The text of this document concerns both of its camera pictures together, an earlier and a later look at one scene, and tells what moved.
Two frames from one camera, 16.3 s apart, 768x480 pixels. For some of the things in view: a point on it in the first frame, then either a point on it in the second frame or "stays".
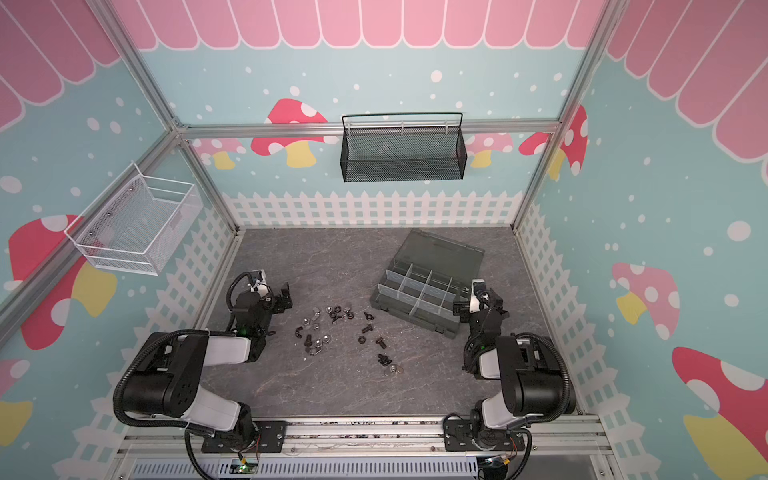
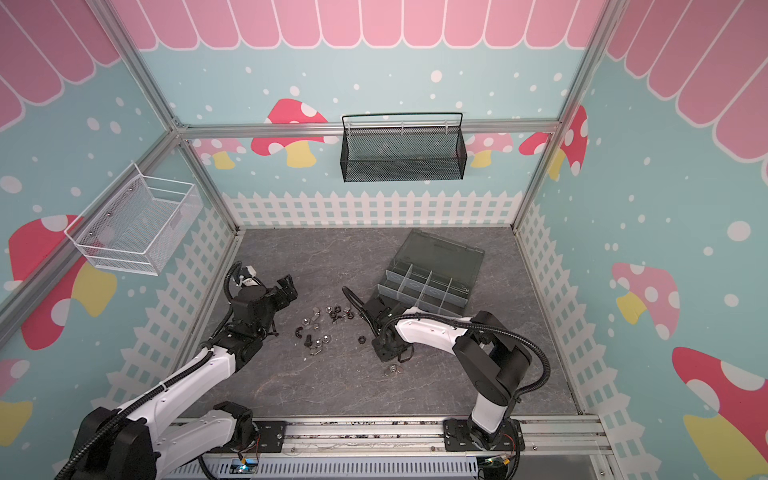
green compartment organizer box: [425, 277] stays
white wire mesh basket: [137, 224] stays
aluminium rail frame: [355, 437] stays
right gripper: [466, 312] -> [380, 354]
